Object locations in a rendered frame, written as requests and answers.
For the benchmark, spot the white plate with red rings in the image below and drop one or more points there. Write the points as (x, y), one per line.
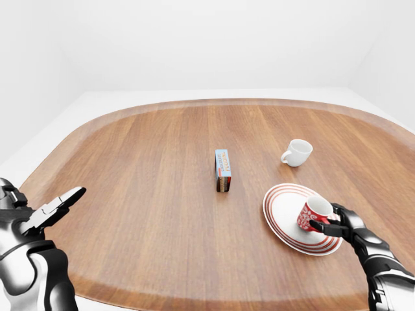
(285, 220)

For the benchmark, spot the white mug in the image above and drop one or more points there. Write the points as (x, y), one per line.
(297, 153)

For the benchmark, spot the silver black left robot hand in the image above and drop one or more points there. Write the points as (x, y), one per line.
(39, 216)

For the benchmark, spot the blue chocolate pudding box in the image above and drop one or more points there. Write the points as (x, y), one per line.
(223, 170)

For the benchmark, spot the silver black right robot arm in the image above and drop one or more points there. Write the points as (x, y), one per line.
(389, 282)

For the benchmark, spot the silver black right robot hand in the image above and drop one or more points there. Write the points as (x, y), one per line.
(347, 224)

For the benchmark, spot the red patterned mug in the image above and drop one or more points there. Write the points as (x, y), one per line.
(312, 214)

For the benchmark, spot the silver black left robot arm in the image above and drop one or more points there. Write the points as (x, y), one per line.
(29, 278)

